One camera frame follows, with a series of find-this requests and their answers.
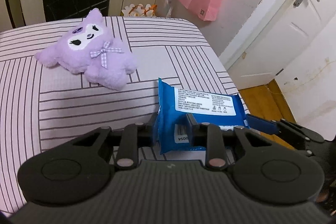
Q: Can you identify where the blue wet wipes pack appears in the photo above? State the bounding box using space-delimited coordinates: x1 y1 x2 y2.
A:
155 79 248 154

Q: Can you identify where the purple Kuromi plush toy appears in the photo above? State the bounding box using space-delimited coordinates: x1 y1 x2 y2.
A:
35 8 137 90

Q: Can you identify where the striped pink bed sheet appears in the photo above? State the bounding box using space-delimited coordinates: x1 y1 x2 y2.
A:
1 16 238 216

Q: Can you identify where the colourful cartoon gift bag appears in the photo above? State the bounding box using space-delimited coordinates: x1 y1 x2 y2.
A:
121 4 157 17

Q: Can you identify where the white door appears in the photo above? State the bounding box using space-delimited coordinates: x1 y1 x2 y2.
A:
220 0 335 90

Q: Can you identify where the clear plastic gift bag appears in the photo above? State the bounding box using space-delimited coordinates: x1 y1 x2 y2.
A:
163 0 174 18

